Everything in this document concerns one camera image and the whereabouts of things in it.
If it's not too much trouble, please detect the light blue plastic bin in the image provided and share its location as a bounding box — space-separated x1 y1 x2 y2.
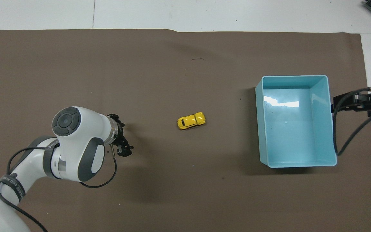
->
255 75 338 169

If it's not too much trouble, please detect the black cable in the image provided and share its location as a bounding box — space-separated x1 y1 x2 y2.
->
332 87 371 156
0 145 118 232

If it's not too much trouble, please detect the yellow toy beetle car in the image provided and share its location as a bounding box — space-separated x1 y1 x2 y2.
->
177 112 206 130

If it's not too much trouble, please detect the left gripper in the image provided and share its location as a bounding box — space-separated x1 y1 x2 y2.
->
107 113 134 158

